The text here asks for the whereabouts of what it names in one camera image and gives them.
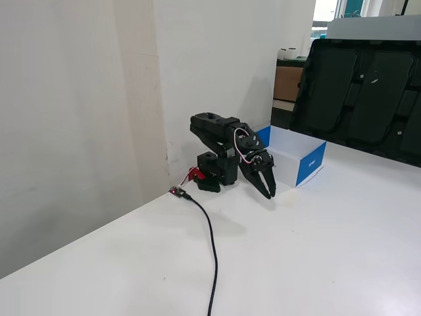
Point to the small controller board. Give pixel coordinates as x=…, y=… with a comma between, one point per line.
x=177, y=192

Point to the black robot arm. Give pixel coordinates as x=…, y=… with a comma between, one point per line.
x=213, y=131

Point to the black table clamp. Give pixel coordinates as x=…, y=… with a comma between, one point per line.
x=208, y=185

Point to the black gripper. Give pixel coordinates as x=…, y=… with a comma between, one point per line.
x=260, y=166

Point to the blue and white cardboard box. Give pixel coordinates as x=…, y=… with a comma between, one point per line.
x=309, y=166

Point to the black plastic tray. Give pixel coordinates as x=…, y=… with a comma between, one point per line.
x=355, y=95

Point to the gray panel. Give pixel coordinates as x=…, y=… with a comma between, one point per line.
x=375, y=28

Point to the white bottle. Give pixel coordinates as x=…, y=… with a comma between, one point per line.
x=283, y=53
x=292, y=53

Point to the brown cardboard box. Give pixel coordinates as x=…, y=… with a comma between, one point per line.
x=287, y=84

